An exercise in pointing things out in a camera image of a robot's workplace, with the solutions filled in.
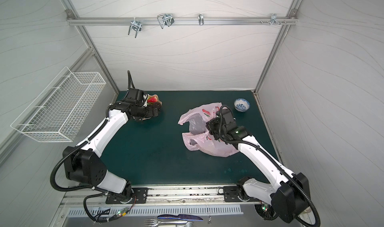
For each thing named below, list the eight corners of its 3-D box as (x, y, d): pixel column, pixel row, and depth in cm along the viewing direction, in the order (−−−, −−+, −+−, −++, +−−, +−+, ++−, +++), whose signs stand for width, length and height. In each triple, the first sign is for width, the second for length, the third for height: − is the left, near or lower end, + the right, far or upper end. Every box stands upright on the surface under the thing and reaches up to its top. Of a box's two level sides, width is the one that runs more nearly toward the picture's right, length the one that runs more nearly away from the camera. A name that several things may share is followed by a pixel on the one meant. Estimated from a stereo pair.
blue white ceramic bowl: (234, 111, 112) (236, 107, 107) (232, 103, 117) (234, 98, 113) (248, 111, 112) (250, 107, 107) (246, 103, 117) (248, 98, 113)
